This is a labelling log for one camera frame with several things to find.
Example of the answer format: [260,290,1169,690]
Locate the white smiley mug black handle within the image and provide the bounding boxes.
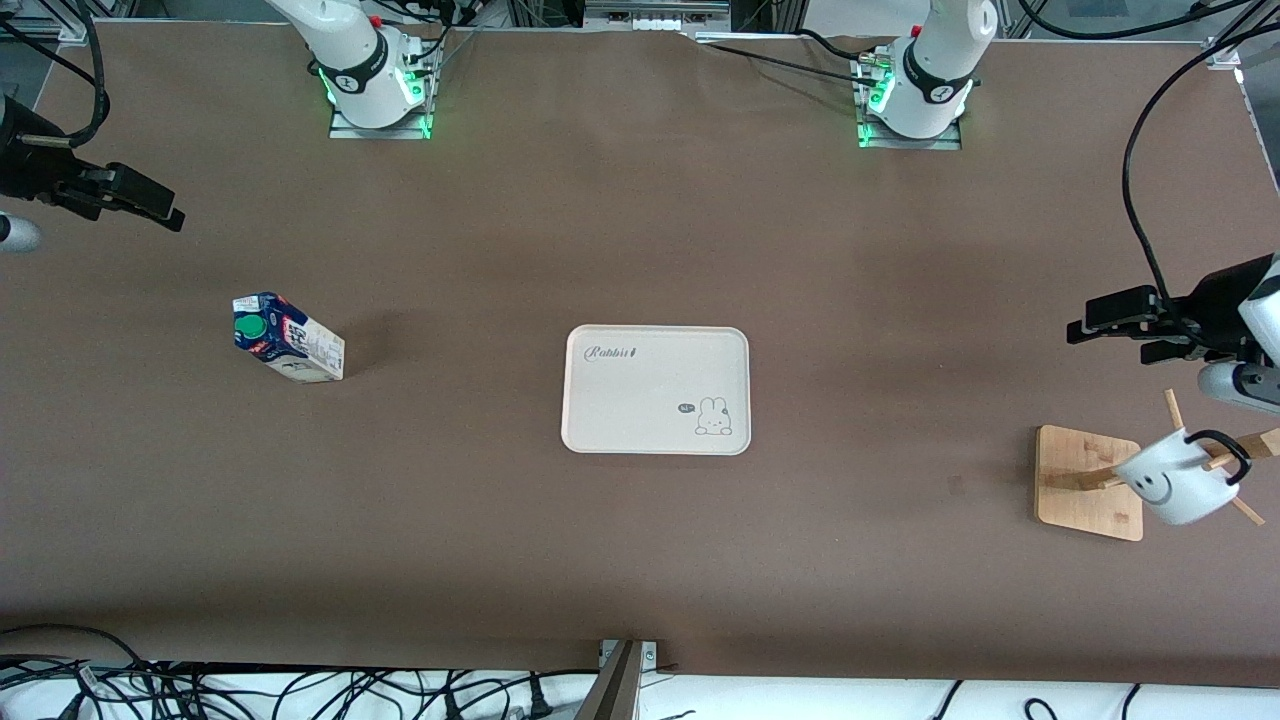
[1114,427,1254,528]

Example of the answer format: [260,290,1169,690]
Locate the blue white milk carton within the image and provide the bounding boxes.
[232,291,347,385]

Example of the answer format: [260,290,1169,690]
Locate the wooden cup rack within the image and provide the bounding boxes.
[1035,390,1280,543]

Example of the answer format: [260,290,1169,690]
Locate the cream rabbit print tray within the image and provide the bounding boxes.
[560,325,752,457]

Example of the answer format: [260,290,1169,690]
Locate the white power strip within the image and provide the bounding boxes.
[584,0,732,32]

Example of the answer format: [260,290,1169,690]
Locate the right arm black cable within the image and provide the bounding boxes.
[0,0,110,151]

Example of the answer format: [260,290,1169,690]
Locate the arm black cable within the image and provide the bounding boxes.
[1121,20,1280,323]
[0,0,110,151]

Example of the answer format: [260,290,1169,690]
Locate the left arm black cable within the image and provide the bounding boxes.
[1121,20,1280,323]

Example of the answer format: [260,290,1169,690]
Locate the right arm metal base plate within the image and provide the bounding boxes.
[328,55,435,140]

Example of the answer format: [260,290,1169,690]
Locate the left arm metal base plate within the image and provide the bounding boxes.
[852,52,964,152]

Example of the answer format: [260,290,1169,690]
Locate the black cable on table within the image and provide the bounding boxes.
[698,28,883,89]

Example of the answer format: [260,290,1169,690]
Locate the tangle of black cables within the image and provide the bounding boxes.
[0,624,601,720]

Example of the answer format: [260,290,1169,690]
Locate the aluminium profile post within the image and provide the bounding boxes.
[578,638,661,720]

